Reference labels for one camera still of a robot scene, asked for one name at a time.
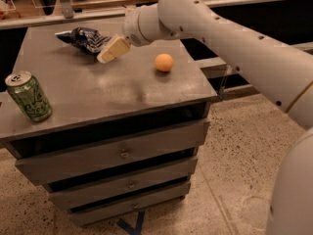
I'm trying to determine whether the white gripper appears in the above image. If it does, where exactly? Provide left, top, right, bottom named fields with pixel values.
left=97, top=5, right=170, bottom=64

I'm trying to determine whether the blue chip bag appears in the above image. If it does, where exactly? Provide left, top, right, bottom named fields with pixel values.
left=56, top=26, right=112, bottom=55

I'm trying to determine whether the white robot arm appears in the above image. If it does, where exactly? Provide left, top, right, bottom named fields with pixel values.
left=98, top=0, right=313, bottom=235

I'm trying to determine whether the orange ball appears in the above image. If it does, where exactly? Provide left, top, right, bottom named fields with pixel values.
left=155, top=54, right=174, bottom=72

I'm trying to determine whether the grey drawer cabinet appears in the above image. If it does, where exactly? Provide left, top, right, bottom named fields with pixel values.
left=0, top=23, right=215, bottom=215

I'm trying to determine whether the green soda can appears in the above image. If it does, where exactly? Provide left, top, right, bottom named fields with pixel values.
left=5, top=70, right=52, bottom=122

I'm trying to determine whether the top grey drawer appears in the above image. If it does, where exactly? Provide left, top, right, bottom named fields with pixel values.
left=16, top=118, right=208, bottom=185

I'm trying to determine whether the grey drawer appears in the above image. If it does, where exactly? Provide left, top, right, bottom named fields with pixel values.
left=16, top=118, right=208, bottom=185
left=68, top=181, right=191, bottom=226
left=48, top=156, right=198, bottom=211

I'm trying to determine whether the middle grey drawer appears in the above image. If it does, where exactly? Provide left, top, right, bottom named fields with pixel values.
left=48, top=156, right=198, bottom=211

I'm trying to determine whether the bottom grey drawer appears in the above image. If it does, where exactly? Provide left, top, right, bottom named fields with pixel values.
left=68, top=181, right=191, bottom=226

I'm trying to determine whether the blue tape on floor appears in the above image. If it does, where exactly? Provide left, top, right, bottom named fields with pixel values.
left=116, top=211, right=147, bottom=235

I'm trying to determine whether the grey metal rail frame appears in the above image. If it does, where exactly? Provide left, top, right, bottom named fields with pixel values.
left=0, top=0, right=313, bottom=101

